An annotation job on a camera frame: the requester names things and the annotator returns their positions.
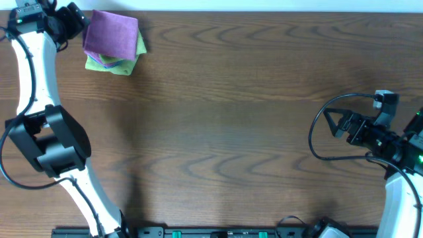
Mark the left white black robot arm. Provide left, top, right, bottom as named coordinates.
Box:
left=1, top=0, right=132, bottom=237

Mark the green folded cloth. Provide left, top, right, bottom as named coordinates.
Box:
left=99, top=31, right=147, bottom=64
left=85, top=55, right=139, bottom=75

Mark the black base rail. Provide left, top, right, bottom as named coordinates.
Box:
left=50, top=226, right=377, bottom=238

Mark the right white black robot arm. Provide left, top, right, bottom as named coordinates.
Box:
left=309, top=107, right=422, bottom=237

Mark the blue folded cloth in stack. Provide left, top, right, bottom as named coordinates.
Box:
left=88, top=56, right=125, bottom=69

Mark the purple microfiber cloth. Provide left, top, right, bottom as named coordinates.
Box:
left=83, top=10, right=139, bottom=60

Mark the bottom green folded cloth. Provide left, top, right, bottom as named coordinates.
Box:
left=85, top=55, right=139, bottom=75

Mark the top green folded cloth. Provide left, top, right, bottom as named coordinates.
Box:
left=99, top=31, right=147, bottom=64

